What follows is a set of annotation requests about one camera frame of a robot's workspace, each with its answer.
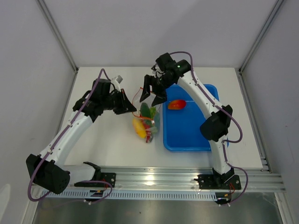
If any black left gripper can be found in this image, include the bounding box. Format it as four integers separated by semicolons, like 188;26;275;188
102;89;136;115

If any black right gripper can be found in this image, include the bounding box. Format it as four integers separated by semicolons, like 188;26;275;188
140;75;174;107

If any green grape bunch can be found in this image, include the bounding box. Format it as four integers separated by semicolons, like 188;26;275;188
149;107;157;119

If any green cucumber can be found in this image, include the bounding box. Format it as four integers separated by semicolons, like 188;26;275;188
140;103;150;118

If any red orange mango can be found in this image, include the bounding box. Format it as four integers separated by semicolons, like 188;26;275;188
167;99;186;110

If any clear zip top bag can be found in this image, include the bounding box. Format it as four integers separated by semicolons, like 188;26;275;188
132;87;161;143

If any orange yellow bell pepper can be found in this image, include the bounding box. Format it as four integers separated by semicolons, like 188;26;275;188
132;118;146;139

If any grey toy fish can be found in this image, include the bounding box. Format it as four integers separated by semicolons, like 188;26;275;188
149;126;159;142

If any red chili pepper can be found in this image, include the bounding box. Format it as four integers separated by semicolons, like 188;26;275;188
142;120;152;143

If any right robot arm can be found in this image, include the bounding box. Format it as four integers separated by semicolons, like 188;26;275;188
140;53;235;189

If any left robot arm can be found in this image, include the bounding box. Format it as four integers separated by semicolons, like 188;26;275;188
26;76;136;194

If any blue plastic bin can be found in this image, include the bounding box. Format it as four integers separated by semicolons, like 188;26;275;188
163;84;211;152

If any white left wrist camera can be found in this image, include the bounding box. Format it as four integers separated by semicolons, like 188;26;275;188
111;75;123;91

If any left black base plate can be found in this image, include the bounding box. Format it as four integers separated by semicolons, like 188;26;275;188
74;172;116;188

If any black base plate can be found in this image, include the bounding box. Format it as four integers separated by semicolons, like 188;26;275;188
194;174;242;190
74;172;116;188

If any aluminium frame rail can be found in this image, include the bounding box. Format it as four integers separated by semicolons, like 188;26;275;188
31;166;286;192

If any white slotted cable duct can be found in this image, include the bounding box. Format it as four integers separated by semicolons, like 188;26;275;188
47;189;217;201

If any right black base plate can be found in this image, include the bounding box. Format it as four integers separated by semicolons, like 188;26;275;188
194;174;242;190

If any left corner frame post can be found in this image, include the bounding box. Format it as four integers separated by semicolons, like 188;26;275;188
36;0;78;73

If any corner frame post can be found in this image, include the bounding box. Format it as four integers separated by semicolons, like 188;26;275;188
238;0;287;75
36;0;78;73

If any right corner frame post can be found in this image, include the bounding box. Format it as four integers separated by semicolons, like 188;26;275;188
238;0;287;75

